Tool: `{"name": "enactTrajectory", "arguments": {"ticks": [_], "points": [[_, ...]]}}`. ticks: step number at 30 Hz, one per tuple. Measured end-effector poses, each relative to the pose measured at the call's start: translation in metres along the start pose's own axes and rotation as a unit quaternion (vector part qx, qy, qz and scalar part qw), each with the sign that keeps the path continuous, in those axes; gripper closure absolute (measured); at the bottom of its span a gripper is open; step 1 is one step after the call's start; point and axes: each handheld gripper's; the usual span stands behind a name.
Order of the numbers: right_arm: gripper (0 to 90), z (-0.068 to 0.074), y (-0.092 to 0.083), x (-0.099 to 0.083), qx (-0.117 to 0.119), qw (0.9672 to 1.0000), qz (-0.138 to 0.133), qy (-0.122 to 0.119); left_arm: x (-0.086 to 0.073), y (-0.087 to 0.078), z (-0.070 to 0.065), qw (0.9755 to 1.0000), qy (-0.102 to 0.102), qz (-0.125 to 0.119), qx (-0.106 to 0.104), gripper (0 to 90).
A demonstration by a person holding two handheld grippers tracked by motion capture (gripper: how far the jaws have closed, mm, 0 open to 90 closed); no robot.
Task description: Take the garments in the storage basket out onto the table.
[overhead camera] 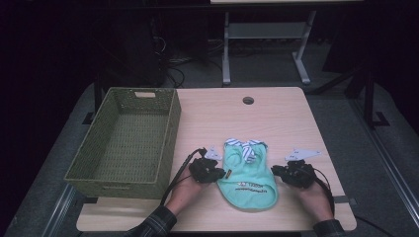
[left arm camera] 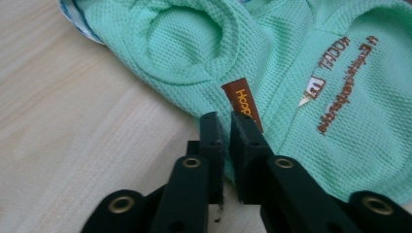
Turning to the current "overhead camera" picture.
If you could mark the black stand foot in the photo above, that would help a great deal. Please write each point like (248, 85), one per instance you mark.
(378, 120)
(88, 118)

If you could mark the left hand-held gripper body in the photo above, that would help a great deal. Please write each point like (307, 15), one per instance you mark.
(204, 168)

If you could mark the green woven basket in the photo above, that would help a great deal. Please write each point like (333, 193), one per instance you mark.
(131, 144)

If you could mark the metal floor rail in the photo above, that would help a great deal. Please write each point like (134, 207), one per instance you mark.
(57, 210)
(388, 158)

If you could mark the grey tape strip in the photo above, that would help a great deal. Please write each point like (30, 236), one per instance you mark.
(346, 199)

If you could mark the white metal stand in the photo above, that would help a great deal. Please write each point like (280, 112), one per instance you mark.
(263, 31)

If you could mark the person's left hand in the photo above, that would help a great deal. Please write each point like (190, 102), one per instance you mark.
(184, 194)

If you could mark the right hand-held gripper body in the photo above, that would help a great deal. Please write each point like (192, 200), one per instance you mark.
(301, 173)

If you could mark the mint green pet shirt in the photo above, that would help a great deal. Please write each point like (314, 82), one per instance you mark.
(247, 177)

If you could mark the person's right hand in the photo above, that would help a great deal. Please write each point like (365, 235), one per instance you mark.
(314, 200)

